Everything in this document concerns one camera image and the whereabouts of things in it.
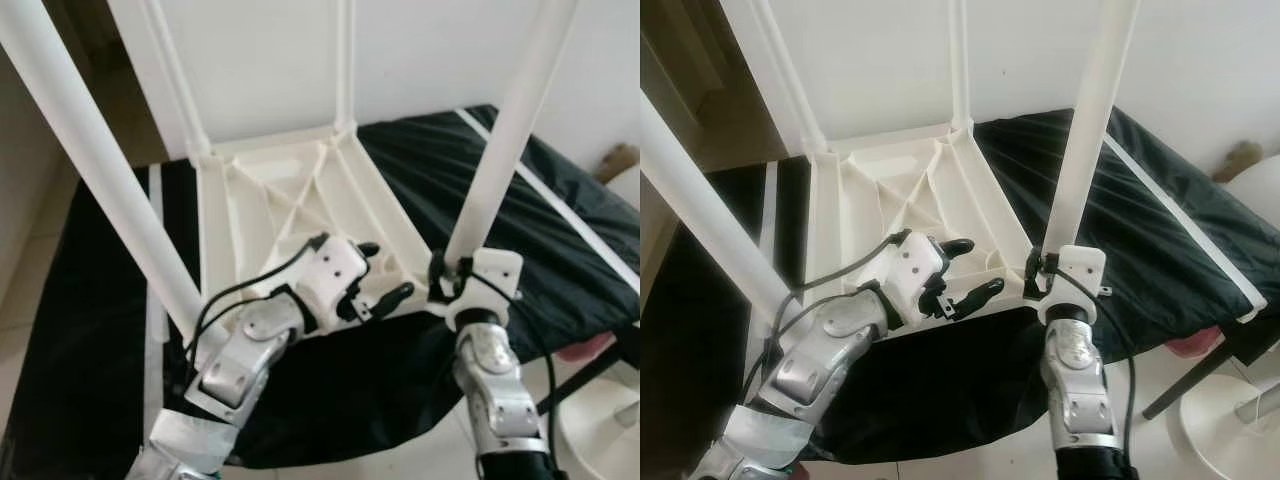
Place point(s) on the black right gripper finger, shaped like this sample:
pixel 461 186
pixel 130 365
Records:
pixel 437 268
pixel 1032 264

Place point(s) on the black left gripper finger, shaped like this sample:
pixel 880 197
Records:
pixel 392 298
pixel 368 249
pixel 958 246
pixel 980 296

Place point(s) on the white plastic table leg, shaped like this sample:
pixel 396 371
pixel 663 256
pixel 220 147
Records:
pixel 346 60
pixel 710 200
pixel 958 60
pixel 785 80
pixel 90 160
pixel 170 80
pixel 1090 120
pixel 510 120

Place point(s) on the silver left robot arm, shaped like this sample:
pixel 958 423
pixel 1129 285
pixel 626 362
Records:
pixel 830 350
pixel 245 360

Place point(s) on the white round appliance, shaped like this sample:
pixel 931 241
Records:
pixel 626 188
pixel 1258 205

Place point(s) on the brown fuzzy object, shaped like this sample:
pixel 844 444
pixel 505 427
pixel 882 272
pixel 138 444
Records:
pixel 618 162
pixel 1237 160

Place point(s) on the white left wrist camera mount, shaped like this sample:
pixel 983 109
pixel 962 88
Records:
pixel 918 270
pixel 335 275

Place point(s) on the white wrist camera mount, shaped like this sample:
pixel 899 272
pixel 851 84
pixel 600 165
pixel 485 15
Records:
pixel 490 280
pixel 918 270
pixel 1078 275
pixel 335 275

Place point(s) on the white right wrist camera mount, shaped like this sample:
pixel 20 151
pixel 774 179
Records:
pixel 490 280
pixel 1078 275

